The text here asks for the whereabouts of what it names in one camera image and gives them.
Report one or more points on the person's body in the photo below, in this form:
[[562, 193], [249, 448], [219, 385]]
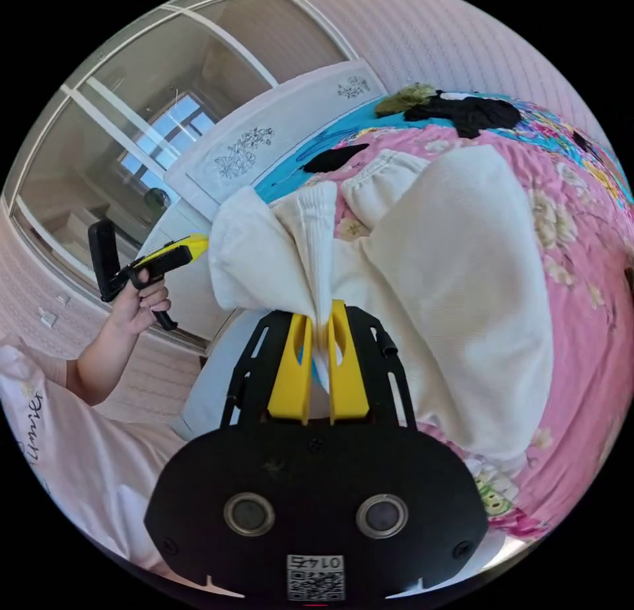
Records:
[[74, 461]]

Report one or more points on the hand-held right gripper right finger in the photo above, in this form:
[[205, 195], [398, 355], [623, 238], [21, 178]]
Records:
[[346, 372]]

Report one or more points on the bed with pink floral sheet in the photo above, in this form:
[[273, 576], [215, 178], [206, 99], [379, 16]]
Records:
[[584, 332]]

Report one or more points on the black garment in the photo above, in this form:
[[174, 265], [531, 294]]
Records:
[[334, 157]]

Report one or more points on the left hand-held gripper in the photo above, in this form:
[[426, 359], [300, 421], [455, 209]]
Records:
[[163, 264]]

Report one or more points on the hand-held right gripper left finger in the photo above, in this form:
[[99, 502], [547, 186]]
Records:
[[289, 372]]

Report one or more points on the pile of clothes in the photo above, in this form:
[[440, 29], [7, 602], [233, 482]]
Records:
[[465, 111]]

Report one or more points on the person's left forearm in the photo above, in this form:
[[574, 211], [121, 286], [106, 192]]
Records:
[[101, 367]]

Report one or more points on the person's left hand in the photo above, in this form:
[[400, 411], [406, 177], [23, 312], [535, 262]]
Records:
[[136, 308]]

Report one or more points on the white long pants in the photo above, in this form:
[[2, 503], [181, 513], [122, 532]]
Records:
[[446, 273]]

